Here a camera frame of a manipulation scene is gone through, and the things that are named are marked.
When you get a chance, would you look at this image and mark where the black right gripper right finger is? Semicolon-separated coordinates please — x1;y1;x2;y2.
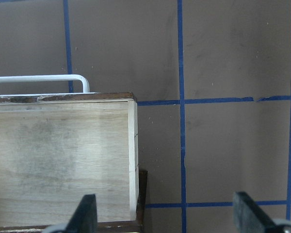
233;192;281;233

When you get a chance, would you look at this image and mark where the white drawer handle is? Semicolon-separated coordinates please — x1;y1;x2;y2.
0;74;90;93

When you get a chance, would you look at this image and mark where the light wooden drawer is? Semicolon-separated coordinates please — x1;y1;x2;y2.
0;93;139;227

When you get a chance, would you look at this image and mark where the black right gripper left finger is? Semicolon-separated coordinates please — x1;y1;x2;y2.
64;194;97;233

